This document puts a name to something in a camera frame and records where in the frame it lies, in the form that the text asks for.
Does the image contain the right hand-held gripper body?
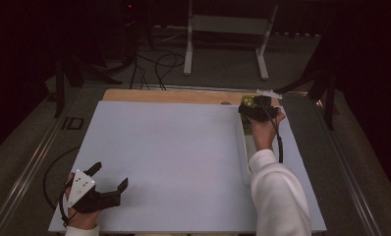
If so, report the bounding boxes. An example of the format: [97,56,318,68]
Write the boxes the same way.
[238,88,283,123]

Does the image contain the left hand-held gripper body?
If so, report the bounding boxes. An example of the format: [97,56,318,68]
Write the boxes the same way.
[67,169,122,214]

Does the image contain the green cartoon phone case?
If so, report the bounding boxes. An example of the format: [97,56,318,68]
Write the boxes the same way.
[241,94,263,136]

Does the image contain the long white plastic tray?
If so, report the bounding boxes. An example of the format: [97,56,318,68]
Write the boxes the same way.
[237,105,281,186]

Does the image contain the person's right hand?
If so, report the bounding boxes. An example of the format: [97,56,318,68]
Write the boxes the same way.
[248,109,287,152]

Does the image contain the person's left hand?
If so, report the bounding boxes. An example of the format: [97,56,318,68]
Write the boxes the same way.
[64,174,101,230]

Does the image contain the white table board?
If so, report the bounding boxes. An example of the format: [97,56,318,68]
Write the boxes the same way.
[48,100,327,234]

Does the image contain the black angled stand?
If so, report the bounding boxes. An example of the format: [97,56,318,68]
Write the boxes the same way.
[271,32,338,131]

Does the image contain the black tripod stand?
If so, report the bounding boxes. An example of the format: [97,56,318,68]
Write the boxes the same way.
[54,48,136,118]

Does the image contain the white metal stand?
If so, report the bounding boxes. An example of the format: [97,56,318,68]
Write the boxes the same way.
[183,0,280,82]

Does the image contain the left hand-held gripper cable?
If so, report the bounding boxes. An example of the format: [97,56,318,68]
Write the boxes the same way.
[59,181,74,228]

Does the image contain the hand-held gripper cable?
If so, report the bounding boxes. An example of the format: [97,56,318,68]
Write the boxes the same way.
[265,107,285,164]
[59,181,74,228]

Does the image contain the right hand-held gripper cable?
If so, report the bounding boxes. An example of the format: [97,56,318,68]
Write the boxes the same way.
[265,107,285,164]

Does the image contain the thin black curved cable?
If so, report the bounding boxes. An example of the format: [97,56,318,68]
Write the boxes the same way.
[42,146,82,210]

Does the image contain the metal floor rail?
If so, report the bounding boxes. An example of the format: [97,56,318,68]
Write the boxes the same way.
[0,88,84,236]
[314,107,383,236]

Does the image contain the thin black floor cable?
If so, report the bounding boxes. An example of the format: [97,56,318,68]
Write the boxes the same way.
[129,53,151,90]

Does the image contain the black looped floor cable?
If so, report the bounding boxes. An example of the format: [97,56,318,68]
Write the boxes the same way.
[154,52,187,91]

